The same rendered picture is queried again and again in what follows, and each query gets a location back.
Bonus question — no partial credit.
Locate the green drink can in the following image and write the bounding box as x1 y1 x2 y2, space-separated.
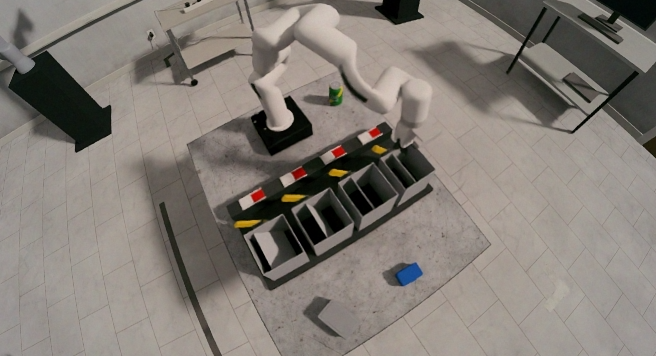
329 81 343 106

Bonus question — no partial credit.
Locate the blue plastic box with latch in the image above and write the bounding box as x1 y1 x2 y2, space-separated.
395 262 423 287

